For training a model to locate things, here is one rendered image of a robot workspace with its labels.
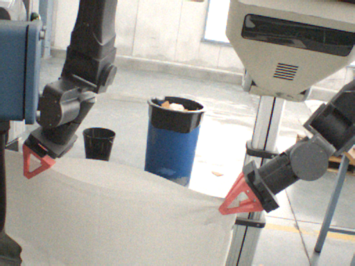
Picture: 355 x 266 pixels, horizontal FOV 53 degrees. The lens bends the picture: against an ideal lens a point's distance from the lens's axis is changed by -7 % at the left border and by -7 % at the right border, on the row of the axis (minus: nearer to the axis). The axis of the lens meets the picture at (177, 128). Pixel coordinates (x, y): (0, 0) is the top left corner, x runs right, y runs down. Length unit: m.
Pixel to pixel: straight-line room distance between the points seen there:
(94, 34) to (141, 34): 8.21
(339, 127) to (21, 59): 0.49
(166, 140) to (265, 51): 1.92
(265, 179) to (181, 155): 2.29
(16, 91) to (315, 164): 0.42
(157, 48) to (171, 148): 6.03
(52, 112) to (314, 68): 0.74
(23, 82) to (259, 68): 0.83
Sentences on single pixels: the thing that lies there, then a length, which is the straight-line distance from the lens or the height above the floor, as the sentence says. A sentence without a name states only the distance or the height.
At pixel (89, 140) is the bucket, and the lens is 3.22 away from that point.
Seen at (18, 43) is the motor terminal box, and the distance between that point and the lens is 0.34.
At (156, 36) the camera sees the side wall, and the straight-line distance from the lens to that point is 8.74.
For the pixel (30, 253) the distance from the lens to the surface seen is 0.84.
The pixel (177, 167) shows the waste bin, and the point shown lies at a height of 0.19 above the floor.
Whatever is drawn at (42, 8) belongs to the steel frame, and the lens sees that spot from 9.36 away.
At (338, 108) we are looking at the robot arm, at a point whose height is 1.22.
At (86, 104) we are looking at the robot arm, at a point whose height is 1.16.
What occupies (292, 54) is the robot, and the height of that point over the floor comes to 1.27.
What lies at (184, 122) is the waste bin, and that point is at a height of 0.56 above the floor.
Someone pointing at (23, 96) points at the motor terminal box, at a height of 1.24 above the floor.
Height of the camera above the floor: 1.32
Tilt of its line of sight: 17 degrees down
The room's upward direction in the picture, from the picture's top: 8 degrees clockwise
